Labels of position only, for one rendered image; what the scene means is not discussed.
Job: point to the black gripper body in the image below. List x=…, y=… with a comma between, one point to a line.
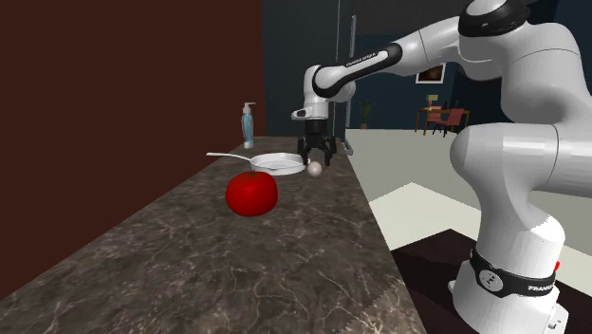
x=317, y=134

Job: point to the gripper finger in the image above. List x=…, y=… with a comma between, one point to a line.
x=330, y=155
x=302, y=155

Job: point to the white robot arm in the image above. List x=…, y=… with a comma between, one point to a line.
x=522, y=152

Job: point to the beige egg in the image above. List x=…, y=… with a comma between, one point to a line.
x=314, y=169

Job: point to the white frying pan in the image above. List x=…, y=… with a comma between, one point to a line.
x=277, y=163

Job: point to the potted green plant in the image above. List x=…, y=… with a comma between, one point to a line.
x=365, y=113

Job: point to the blue soap dispenser bottle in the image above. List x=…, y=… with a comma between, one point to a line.
x=248, y=125

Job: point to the red tomato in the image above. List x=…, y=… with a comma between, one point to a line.
x=251, y=194

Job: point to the brown wooden desk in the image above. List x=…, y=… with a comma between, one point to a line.
x=420, y=111

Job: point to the red chair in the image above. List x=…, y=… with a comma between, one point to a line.
x=451, y=118

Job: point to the dark robot stand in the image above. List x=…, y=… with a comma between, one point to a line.
x=425, y=277

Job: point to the grey upright metal post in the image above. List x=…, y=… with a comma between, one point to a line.
x=354, y=69

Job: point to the white framed wall picture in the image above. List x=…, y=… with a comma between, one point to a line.
x=431, y=74

